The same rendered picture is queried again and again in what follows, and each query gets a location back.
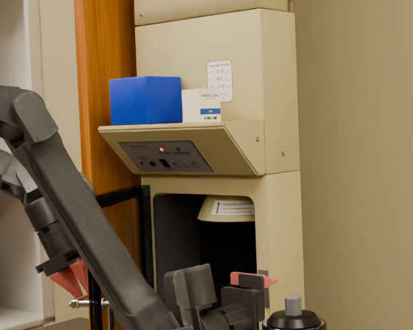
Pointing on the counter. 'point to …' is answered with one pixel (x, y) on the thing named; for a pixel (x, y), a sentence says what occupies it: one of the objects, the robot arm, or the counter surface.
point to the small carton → (201, 105)
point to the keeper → (265, 288)
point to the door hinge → (148, 235)
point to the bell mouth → (227, 209)
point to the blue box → (145, 100)
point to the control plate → (170, 154)
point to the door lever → (80, 302)
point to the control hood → (207, 143)
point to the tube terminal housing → (275, 22)
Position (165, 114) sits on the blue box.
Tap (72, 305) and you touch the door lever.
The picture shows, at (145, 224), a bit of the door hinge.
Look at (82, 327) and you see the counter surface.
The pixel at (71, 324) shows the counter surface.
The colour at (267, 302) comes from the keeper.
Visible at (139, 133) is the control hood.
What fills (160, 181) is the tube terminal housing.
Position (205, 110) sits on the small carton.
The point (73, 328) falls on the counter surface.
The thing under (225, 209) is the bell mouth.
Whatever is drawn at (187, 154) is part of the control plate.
